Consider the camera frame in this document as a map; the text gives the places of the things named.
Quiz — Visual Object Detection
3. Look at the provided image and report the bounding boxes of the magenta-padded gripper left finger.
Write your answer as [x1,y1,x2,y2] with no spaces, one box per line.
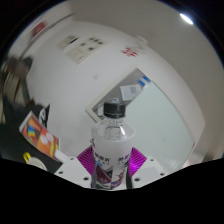
[54,146,96,189]

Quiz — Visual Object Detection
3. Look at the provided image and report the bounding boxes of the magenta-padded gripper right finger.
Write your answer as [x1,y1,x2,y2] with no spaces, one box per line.
[124,147,167,189]

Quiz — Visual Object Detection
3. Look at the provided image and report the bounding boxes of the clear black-capped water bottle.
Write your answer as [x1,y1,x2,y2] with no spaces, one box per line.
[90,101,137,191]

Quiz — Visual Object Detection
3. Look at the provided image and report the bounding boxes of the small flat white box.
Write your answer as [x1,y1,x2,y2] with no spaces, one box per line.
[54,149,69,164]

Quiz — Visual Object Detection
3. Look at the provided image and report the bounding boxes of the colourful orange book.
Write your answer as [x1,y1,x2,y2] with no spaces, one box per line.
[18,110,60,158]

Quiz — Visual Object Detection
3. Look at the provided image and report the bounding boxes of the black bag with white print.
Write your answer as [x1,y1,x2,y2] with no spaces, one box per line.
[38,104,51,128]

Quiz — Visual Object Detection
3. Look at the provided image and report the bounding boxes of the grey pinboard with papers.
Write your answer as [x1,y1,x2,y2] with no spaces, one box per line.
[85,68,151,123]

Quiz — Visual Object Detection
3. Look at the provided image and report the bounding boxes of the ceiling light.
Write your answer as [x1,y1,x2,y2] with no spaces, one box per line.
[179,13,194,26]

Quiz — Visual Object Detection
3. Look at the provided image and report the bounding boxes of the red wall floor sign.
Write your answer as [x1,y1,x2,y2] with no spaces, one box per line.
[120,46,138,58]

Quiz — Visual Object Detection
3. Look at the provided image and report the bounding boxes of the large white wall poster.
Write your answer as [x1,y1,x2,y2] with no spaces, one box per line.
[66,35,106,64]

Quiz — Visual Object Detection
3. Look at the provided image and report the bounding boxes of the small white wall poster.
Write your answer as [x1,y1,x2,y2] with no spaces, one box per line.
[55,34,80,51]

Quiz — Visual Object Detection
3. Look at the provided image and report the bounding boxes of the red framed wall poster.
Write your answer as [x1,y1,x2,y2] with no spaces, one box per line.
[31,21,48,38]

